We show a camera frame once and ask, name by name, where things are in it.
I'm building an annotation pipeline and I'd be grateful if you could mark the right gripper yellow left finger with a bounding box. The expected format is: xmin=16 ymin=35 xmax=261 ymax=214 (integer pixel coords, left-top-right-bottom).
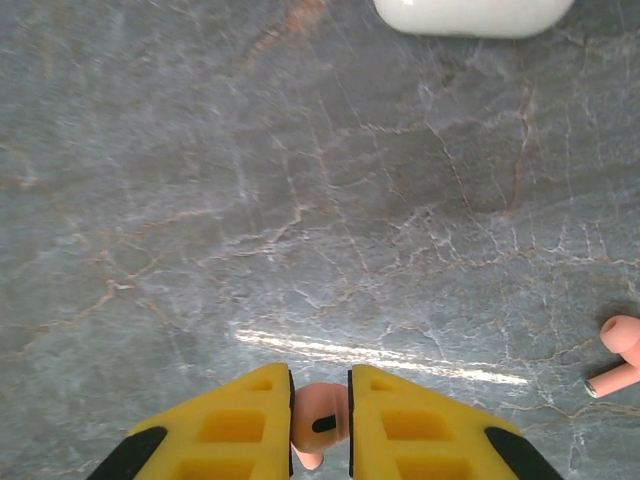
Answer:
xmin=89 ymin=363 xmax=296 ymax=480

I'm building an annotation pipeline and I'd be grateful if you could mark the pink earbud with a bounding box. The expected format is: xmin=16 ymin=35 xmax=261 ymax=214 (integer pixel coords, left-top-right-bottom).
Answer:
xmin=289 ymin=382 xmax=351 ymax=471
xmin=584 ymin=314 xmax=640 ymax=400

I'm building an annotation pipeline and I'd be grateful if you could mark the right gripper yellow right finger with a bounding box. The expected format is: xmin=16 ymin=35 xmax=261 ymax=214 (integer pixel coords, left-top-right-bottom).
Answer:
xmin=347 ymin=364 xmax=566 ymax=480

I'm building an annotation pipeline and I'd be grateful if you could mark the white earbud charging case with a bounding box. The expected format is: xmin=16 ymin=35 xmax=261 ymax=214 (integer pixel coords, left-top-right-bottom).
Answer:
xmin=373 ymin=0 xmax=577 ymax=40

